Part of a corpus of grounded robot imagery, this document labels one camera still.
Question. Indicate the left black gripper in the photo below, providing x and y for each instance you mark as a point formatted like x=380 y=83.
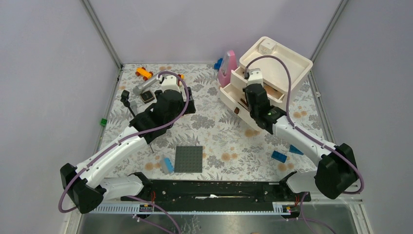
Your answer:
x=190 y=108

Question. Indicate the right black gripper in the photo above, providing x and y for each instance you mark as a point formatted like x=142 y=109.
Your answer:
x=244 y=90

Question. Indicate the cream three-drawer organizer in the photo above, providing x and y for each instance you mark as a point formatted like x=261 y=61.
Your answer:
x=275 y=79

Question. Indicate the white cosmetic box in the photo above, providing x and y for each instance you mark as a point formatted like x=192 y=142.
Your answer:
x=266 y=46

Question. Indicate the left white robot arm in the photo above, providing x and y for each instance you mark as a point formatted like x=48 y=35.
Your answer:
x=86 y=185

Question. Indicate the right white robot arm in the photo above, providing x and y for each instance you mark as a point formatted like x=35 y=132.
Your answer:
x=336 y=168

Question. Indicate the black square compact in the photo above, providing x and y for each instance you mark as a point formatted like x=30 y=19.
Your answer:
x=147 y=96

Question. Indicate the grey microphone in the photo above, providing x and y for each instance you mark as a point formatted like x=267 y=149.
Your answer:
x=140 y=88

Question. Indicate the blue lego brick left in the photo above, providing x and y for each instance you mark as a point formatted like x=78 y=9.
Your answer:
x=279 y=156

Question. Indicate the orange toy car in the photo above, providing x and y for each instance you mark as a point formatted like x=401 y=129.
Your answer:
x=142 y=72

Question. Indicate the blue lego brick right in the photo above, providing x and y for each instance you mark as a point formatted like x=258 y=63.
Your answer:
x=294 y=150

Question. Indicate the black mini tripod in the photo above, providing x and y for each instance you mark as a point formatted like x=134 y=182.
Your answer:
x=129 y=103

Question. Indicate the grey lego baseplate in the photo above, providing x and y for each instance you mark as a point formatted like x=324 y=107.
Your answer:
x=188 y=159

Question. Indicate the blue toy brick back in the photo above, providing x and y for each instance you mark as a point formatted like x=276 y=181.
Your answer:
x=218 y=64

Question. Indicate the blue grey lego brick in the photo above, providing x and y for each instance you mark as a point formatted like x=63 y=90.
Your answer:
x=166 y=165

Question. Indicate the green clip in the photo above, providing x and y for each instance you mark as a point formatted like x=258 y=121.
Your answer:
x=103 y=122

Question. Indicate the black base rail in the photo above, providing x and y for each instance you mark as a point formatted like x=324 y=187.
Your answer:
x=218 y=196

